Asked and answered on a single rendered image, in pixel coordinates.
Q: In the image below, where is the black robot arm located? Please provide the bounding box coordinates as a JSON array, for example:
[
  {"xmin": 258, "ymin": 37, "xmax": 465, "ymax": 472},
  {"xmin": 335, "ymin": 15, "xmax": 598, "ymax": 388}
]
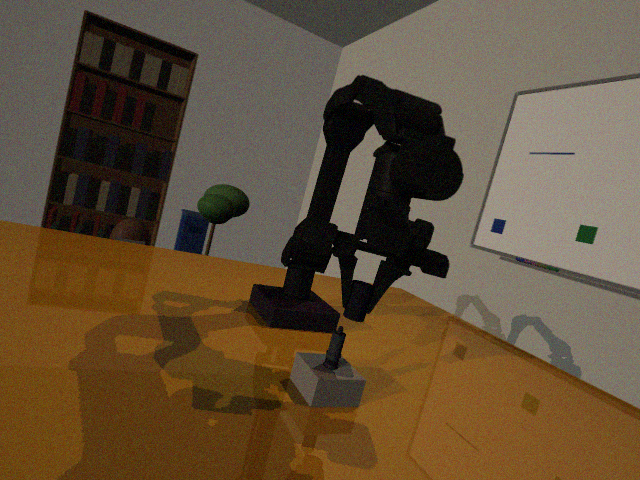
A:
[{"xmin": 277, "ymin": 75, "xmax": 464, "ymax": 302}]

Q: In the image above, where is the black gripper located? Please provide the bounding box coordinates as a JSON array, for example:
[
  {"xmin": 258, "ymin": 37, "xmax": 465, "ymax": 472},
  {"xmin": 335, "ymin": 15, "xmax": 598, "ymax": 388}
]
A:
[{"xmin": 301, "ymin": 189, "xmax": 450, "ymax": 314}]

